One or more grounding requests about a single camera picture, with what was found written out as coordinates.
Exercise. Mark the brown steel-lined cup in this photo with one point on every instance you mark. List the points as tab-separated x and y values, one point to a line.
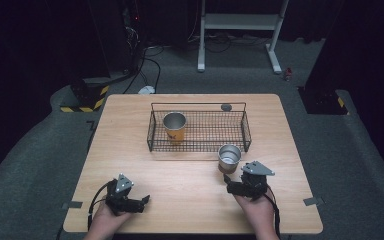
229	159

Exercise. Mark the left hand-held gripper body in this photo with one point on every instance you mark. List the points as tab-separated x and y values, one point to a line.
121	195

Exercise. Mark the white power plug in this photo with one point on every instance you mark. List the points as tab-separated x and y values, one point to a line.
146	90

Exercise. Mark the person's right hand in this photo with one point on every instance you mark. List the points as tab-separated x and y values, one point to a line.
256	211

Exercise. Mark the black yellow striped base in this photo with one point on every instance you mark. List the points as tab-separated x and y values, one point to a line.
323	103
86	96

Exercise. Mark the orange steel-lined cup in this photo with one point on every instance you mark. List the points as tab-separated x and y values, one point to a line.
175	128

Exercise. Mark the grey tape piece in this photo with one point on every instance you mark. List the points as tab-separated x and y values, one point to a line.
313	201
72	205

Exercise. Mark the small red object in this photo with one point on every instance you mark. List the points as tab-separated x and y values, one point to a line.
288	74

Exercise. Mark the dark computer tower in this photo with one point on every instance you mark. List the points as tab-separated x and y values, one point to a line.
120	33

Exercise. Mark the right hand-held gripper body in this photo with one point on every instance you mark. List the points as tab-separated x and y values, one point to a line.
255	181

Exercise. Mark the white metal stand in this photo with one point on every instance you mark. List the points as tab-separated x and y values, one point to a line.
240	21

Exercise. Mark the round grey basket tag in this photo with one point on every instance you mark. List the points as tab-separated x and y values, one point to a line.
226	107

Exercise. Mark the person's left hand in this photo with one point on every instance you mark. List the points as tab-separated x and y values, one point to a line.
108	218

